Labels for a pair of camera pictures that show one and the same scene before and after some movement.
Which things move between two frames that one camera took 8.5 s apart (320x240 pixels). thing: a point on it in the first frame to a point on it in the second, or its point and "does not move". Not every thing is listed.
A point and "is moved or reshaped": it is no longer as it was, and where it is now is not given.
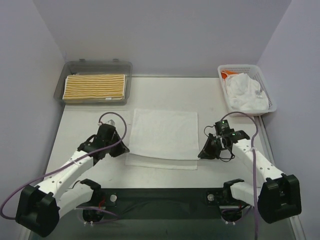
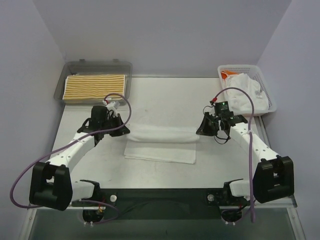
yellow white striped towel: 102,87 does not move
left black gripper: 116,144 to 118,126
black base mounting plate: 159,200 does not move
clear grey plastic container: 95,83 does not move
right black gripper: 211,144 to 206,126
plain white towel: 164,139 is moved or reshaped
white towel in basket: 244,94 does not move
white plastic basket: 244,89 does not move
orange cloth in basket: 225,73 does not move
